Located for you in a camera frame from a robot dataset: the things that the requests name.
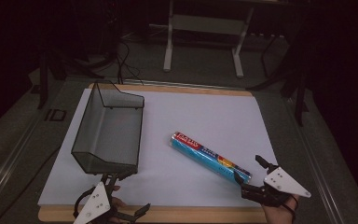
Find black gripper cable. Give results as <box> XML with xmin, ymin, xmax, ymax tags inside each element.
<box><xmin>73</xmin><ymin>186</ymin><xmax>96</xmax><ymax>219</ymax></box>

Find person's left hand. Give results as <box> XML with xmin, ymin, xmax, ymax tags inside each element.
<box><xmin>109</xmin><ymin>185</ymin><xmax>128</xmax><ymax>224</ymax></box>

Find white metal stand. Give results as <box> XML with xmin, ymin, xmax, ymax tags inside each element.
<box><xmin>162</xmin><ymin>0</ymin><xmax>256</xmax><ymax>79</ymax></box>

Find black metal stand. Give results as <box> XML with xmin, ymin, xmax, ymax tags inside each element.
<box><xmin>246</xmin><ymin>31</ymin><xmax>310</xmax><ymax>127</ymax></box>
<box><xmin>36</xmin><ymin>48</ymin><xmax>105</xmax><ymax>110</ymax></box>

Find metal floor rail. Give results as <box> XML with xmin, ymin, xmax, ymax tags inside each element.
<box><xmin>0</xmin><ymin>113</ymin><xmax>43</xmax><ymax>216</ymax></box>
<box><xmin>283</xmin><ymin>96</ymin><xmax>346</xmax><ymax>224</ymax></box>

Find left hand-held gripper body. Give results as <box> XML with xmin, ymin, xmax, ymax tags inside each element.
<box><xmin>73</xmin><ymin>181</ymin><xmax>138</xmax><ymax>224</ymax></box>

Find wooden table board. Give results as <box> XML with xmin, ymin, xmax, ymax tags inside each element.
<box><xmin>37</xmin><ymin>82</ymin><xmax>269</xmax><ymax>224</ymax></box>

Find person's right hand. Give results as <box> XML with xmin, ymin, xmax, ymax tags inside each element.
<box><xmin>261</xmin><ymin>194</ymin><xmax>300</xmax><ymax>224</ymax></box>

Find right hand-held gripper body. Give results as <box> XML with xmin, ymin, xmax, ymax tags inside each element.
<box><xmin>241</xmin><ymin>165</ymin><xmax>312</xmax><ymax>208</ymax></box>

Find black wrist strap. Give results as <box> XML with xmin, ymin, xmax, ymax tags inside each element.
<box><xmin>281</xmin><ymin>195</ymin><xmax>299</xmax><ymax>223</ymax></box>

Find white paper sheet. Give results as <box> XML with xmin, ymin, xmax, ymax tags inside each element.
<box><xmin>37</xmin><ymin>88</ymin><xmax>278</xmax><ymax>208</ymax></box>

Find black wire mesh basket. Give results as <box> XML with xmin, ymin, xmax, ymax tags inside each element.
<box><xmin>70</xmin><ymin>79</ymin><xmax>145</xmax><ymax>175</ymax></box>

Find black cables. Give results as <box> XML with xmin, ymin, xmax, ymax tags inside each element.
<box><xmin>115</xmin><ymin>39</ymin><xmax>145</xmax><ymax>86</ymax></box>

